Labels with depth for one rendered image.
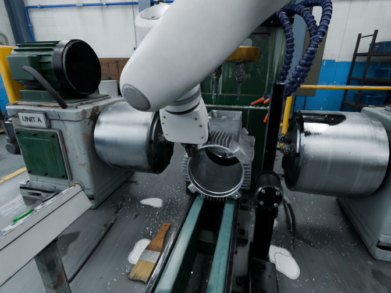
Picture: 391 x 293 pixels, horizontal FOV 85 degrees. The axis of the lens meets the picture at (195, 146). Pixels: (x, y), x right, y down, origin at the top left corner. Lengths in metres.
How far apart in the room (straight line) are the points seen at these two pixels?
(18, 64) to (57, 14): 6.44
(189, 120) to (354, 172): 0.43
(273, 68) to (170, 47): 0.67
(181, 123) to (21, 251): 0.32
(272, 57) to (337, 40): 5.41
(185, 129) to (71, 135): 0.44
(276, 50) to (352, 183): 0.51
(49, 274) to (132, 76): 0.35
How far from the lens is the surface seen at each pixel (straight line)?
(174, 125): 0.46
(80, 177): 0.85
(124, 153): 0.71
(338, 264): 0.74
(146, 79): 0.28
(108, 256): 0.70
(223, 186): 0.67
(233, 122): 0.62
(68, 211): 0.44
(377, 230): 0.77
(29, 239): 0.41
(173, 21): 0.26
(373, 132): 0.68
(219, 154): 0.84
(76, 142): 0.79
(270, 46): 0.90
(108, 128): 0.73
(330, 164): 0.63
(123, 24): 6.40
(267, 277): 0.57
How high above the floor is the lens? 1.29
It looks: 21 degrees down
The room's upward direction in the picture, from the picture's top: straight up
